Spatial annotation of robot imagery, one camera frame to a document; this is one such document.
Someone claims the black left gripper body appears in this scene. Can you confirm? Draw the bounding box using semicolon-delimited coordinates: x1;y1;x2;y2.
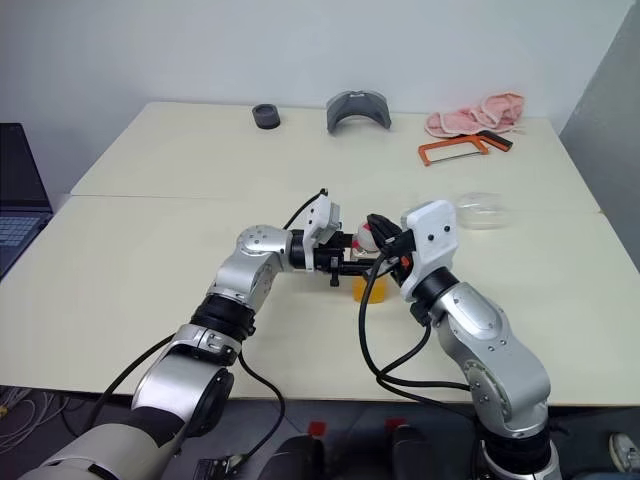
315;231;354;291

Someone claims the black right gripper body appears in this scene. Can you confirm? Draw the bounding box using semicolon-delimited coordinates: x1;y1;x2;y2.
383;228;417;284

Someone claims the clear bottle with orange drink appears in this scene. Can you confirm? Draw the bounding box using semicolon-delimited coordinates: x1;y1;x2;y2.
349;222;391;305

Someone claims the orange hacksaw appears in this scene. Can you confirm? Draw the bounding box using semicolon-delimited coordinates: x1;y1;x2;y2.
417;128;515;168

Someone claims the clear plastic bowl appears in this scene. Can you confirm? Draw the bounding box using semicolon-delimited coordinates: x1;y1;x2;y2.
457;191;514;231

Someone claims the grey curved visor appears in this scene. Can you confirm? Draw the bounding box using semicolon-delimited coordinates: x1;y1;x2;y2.
325;89;393;136

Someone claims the pink cloth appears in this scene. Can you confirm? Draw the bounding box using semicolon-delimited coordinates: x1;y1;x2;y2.
424;90;527;139

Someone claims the small black round cup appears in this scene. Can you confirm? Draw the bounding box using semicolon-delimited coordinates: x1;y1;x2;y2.
251;103;282;131

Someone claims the grey partition panel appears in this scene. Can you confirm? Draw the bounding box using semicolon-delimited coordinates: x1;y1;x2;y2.
558;0;640;276

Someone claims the grey white shoe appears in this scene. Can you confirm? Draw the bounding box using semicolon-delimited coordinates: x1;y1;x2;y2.
608;431;640;474

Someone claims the dark laptop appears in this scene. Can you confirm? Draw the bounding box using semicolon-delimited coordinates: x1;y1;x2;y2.
0;122;55;281

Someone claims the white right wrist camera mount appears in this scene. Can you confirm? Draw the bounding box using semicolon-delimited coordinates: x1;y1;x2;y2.
399;200;459;304

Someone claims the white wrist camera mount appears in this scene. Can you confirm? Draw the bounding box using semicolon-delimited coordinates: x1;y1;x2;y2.
305;196;346;274
399;200;459;304

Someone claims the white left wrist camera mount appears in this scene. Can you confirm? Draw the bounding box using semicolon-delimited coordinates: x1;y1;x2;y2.
305;196;346;274

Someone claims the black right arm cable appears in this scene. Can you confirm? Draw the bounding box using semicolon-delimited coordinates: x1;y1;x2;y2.
356;252;476;407

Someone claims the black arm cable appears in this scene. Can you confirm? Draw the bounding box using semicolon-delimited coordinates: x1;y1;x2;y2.
356;252;476;407
89;334;289;469

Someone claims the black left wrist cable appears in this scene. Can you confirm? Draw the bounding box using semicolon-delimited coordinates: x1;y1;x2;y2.
279;188;329;234

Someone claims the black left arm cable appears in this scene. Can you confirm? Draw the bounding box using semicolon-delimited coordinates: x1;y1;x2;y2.
89;334;289;469

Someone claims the white cable bundle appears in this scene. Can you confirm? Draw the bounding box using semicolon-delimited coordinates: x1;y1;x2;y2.
0;386;69;451

